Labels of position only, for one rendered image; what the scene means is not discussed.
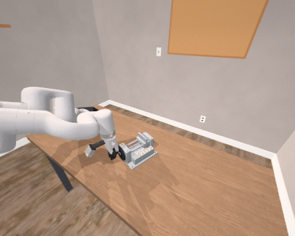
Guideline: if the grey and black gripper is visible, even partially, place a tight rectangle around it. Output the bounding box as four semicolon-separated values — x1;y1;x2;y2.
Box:
102;135;119;160

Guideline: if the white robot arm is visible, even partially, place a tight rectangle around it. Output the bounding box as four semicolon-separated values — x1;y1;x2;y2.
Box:
0;87;115;154

